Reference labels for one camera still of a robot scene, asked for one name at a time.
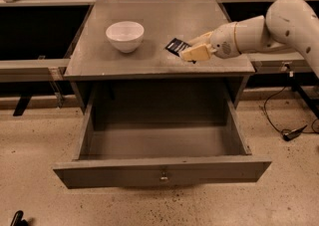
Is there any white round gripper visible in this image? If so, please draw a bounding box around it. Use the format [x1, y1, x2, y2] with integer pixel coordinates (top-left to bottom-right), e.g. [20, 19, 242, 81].
[179, 22, 240, 62]

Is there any dark blue rxbar wrapper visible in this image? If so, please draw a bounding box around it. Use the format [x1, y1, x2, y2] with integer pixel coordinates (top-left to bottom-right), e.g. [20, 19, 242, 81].
[164, 38, 189, 58]

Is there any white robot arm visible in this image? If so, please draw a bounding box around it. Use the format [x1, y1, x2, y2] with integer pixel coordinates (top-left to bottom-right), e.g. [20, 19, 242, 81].
[177, 0, 319, 76]

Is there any grey cabinet with top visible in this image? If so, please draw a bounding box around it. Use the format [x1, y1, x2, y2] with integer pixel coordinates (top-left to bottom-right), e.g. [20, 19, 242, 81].
[65, 0, 254, 109]

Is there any open grey top drawer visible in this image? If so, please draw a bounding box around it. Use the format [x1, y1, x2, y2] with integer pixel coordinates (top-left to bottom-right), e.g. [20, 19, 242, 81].
[54, 80, 271, 188]

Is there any small metal drawer knob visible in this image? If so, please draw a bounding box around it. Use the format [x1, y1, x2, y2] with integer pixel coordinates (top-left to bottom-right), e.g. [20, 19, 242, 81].
[159, 171, 169, 182]

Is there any white ceramic bowl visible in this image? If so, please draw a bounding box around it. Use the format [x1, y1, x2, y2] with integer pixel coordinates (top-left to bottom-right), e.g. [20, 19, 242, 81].
[106, 21, 145, 53]

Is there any black object at floor corner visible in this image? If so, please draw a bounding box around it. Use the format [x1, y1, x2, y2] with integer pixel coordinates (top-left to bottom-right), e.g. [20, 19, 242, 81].
[10, 210, 30, 226]

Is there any black floor cable with plug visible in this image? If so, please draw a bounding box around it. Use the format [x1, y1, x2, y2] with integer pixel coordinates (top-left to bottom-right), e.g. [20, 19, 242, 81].
[262, 86, 319, 142]

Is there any grey metal railing frame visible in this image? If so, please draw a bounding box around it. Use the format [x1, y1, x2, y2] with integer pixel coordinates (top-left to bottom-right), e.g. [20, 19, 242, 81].
[0, 0, 319, 116]

